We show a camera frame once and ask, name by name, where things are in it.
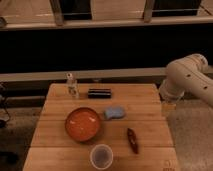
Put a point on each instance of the clear plastic bottle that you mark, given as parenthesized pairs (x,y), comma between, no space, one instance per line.
(72,85)

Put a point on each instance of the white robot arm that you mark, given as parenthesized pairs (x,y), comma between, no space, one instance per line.
(185,75)

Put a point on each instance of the black rectangular box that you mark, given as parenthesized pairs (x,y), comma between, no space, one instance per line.
(99,93)

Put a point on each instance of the dark red pepper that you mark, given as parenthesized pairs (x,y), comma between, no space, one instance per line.
(132,140)

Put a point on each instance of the blue sponge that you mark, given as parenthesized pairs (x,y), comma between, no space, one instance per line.
(114,113)

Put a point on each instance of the orange ceramic bowl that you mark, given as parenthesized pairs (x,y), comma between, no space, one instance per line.
(82,124)

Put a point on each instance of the clear gripper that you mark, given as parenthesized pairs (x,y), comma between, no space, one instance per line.
(167,108)

